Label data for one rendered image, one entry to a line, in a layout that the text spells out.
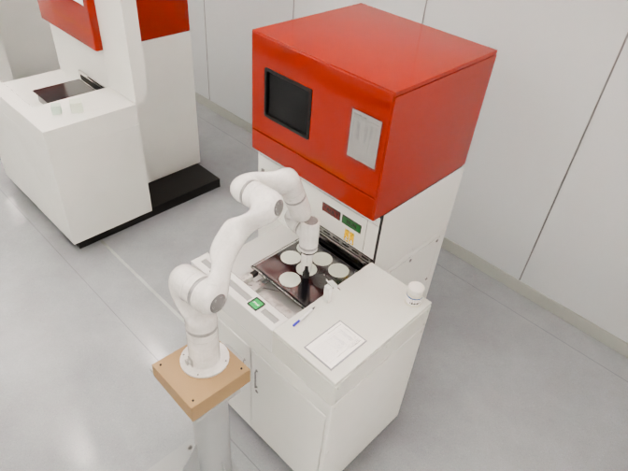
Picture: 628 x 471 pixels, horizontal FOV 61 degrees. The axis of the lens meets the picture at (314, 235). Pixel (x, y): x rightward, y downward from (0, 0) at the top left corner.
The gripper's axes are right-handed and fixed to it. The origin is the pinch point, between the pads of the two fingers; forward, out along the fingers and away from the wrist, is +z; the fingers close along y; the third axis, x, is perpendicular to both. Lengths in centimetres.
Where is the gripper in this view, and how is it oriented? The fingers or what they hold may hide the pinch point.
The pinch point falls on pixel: (306, 274)
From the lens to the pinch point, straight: 245.6
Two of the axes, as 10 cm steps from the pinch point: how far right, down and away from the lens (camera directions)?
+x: 10.0, 0.9, 0.1
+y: -0.5, 6.3, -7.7
